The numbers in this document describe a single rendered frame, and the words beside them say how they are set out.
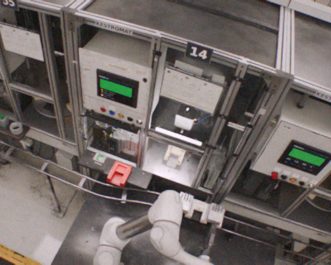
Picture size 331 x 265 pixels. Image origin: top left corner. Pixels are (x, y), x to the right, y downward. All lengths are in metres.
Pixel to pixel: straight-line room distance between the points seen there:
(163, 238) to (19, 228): 1.95
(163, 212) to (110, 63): 0.81
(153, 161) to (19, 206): 1.54
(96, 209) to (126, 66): 1.17
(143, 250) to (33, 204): 1.40
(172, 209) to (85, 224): 0.94
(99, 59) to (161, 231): 0.93
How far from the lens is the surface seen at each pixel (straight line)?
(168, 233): 1.46
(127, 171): 2.17
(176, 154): 2.29
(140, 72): 1.59
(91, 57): 1.68
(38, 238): 3.06
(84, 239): 2.26
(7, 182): 3.42
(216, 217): 2.15
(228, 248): 2.37
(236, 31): 1.68
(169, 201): 1.54
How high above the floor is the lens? 2.80
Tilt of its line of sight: 50 degrees down
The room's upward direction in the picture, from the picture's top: 11 degrees clockwise
